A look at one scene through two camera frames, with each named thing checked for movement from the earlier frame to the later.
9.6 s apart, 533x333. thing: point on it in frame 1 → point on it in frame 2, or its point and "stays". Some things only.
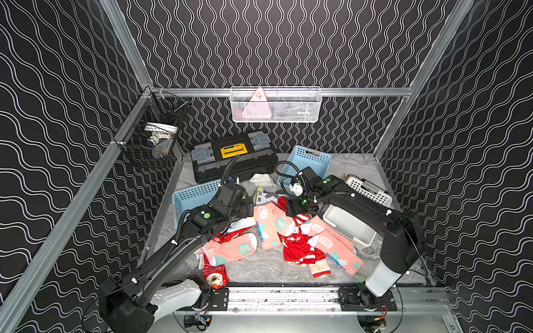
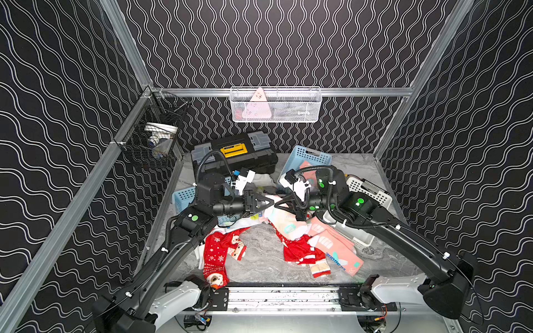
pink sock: [336, 244] stays
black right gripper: [293, 208] stays
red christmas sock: [297, 250] stays
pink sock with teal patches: [272, 220] → [309, 176]
